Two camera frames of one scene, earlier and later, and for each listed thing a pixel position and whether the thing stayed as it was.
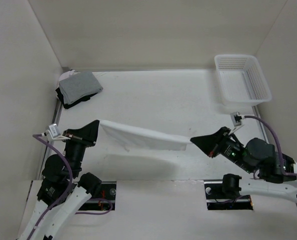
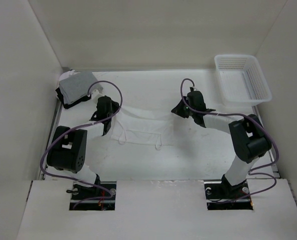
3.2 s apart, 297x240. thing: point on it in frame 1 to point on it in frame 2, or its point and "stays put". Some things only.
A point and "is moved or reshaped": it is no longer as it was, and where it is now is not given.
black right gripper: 211,144 to 178,110
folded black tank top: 75,103 stays put
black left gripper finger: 91,130 to 115,107
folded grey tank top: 79,85 stays put
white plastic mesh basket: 242,81 stays put
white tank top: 133,138 is moved or reshaped
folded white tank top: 67,74 stays put
